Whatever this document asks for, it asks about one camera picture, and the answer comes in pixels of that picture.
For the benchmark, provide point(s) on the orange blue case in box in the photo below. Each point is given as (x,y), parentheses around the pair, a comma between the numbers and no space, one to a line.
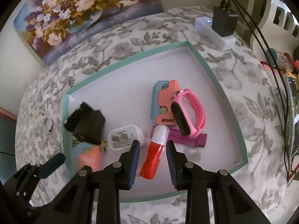
(85,154)

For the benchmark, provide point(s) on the black power adapter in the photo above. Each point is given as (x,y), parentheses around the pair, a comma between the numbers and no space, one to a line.
(224,22)

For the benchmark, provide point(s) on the white round strap device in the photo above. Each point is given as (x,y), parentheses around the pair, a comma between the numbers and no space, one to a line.
(48,124)

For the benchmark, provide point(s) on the red white glue bottle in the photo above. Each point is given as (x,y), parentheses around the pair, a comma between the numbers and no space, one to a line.
(155,150)

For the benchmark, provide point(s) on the white power strip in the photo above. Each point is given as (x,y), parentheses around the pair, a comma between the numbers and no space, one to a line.
(204,26)

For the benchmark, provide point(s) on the purple translucent lighter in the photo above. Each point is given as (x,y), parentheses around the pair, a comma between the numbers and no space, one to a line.
(176,136)

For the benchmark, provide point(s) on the floral canvas painting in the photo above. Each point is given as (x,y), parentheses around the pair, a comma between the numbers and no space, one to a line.
(53,27)

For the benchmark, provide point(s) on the teal white box tray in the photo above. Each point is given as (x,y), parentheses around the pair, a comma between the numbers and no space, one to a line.
(129,93)

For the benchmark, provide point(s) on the grey floral tablecloth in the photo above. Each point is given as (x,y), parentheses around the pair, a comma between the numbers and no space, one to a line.
(240,73)

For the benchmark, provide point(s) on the black charger cube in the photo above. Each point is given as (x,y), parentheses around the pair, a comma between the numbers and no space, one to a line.
(90,128)

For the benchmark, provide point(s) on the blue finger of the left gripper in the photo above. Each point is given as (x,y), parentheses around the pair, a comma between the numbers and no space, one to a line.
(51,165)

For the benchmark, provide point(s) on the white plug adapter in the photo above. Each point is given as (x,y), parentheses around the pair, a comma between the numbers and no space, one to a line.
(122,138)

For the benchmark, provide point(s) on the white triangular clip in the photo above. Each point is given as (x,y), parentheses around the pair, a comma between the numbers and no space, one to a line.
(38,113)

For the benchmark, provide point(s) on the pink wooden frame edge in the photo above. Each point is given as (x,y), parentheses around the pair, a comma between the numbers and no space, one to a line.
(7,115)

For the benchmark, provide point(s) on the black toy car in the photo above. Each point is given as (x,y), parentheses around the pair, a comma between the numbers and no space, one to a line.
(72,121)

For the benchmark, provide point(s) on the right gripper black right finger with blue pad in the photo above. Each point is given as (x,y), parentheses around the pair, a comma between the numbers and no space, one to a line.
(231,204)

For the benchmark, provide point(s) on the orange blue case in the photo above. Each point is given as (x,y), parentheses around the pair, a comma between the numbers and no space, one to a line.
(85,154)
(162,93)

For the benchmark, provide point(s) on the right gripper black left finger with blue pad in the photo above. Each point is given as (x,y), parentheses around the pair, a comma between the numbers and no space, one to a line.
(74,204)

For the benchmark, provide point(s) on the gold black patterned lighter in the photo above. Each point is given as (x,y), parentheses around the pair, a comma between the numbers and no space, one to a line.
(102,145)

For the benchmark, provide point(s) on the pink smart band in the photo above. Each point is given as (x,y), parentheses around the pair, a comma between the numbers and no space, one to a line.
(188,112)

